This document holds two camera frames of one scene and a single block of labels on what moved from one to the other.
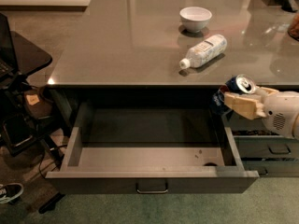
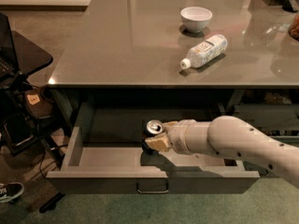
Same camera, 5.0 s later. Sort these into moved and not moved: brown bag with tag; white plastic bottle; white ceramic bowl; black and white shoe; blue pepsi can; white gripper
Moved: blue pepsi can; white gripper
Not moved: brown bag with tag; black and white shoe; white ceramic bowl; white plastic bottle
